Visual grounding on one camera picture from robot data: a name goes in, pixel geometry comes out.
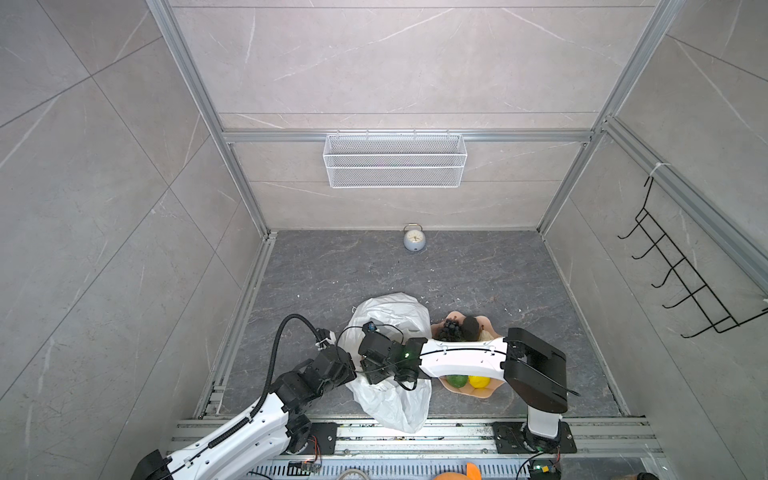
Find white wire mesh basket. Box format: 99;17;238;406
323;133;468;189

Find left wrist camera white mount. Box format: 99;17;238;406
315;328;337;350

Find orange object at bottom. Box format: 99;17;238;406
434;463;483;480

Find light blue alarm clock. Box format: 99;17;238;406
403;223;427;252

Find beige fake fruit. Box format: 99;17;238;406
479;330;496;342

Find black wire hook rack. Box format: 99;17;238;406
617;176;767;339

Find white plastic bag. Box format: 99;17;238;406
338;292;432;434

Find black corrugated cable conduit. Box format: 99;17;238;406
248;313;322;418

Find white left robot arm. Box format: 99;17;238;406
132;346;356;479

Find aluminium frame rail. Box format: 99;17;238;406
147;0;270;240

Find pink wavy plastic bowl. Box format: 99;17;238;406
431;311;503;399

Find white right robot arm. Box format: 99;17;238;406
358;326;570;443

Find dark purple fake grapes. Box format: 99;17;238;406
433;316;481;342

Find green fake fruit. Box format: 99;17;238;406
444;375;469;389

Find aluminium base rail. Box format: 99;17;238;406
242;417;675;479

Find yellow fake fruit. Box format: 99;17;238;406
468;376;491;389

